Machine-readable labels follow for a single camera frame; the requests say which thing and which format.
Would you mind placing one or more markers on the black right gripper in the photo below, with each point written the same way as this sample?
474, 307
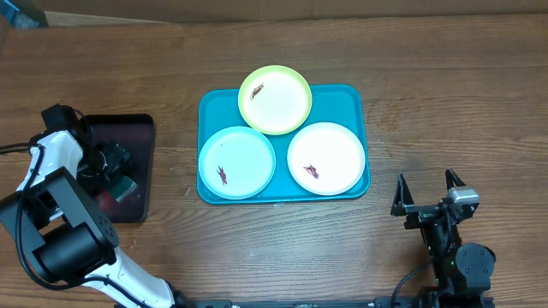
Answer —
402, 204

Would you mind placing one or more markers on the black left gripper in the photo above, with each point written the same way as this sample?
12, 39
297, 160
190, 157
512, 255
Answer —
116, 155

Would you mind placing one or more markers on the green and yellow sponge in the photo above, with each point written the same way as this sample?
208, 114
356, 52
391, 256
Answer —
121, 188

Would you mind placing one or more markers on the light blue plate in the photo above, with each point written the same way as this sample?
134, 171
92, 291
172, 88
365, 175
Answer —
236, 163

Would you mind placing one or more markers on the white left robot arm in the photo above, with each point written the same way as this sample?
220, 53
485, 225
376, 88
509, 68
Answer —
62, 238

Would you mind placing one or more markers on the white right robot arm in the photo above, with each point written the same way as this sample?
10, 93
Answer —
462, 271

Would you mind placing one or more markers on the black water tray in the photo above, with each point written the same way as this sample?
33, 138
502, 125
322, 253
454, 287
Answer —
137, 133

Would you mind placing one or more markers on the blue plastic tray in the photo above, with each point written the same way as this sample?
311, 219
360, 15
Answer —
337, 103

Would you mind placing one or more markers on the white plate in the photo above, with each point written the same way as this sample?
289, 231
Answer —
326, 158

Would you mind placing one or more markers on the cardboard backdrop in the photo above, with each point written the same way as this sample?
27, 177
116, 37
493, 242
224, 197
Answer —
283, 10

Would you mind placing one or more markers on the yellow-green plate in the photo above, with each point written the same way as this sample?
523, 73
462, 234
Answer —
275, 100

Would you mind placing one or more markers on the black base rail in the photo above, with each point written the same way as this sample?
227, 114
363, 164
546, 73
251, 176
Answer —
379, 302

